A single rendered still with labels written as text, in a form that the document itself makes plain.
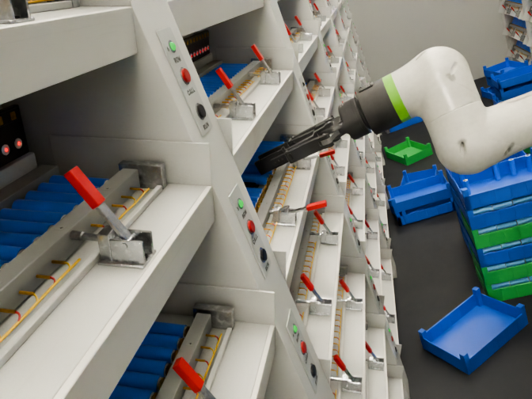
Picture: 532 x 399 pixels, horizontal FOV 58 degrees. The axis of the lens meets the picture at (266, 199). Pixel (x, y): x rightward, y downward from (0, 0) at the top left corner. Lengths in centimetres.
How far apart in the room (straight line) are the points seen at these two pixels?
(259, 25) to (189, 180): 71
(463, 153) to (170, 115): 53
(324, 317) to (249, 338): 35
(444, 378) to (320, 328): 91
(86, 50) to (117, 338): 23
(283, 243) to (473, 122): 38
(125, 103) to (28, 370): 31
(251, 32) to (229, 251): 73
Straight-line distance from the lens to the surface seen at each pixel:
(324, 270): 107
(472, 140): 88
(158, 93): 53
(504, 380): 175
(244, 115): 79
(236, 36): 122
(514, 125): 93
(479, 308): 201
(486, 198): 180
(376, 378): 138
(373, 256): 186
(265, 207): 86
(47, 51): 40
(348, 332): 121
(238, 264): 59
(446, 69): 90
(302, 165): 109
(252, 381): 56
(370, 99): 91
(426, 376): 180
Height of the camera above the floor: 125
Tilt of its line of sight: 20 degrees down
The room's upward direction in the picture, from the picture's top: 22 degrees counter-clockwise
